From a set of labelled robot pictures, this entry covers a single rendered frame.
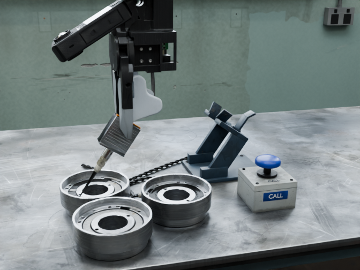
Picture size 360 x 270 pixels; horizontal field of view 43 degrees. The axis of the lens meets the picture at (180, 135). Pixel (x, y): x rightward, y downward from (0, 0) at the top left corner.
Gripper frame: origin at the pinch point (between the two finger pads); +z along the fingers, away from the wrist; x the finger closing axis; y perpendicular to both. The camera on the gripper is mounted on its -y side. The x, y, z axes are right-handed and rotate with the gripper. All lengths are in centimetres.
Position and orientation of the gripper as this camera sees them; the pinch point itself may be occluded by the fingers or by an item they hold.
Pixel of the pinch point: (121, 127)
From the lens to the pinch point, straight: 67.1
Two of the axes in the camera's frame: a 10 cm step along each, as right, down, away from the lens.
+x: -2.8, -3.2, 9.1
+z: -0.1, 9.4, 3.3
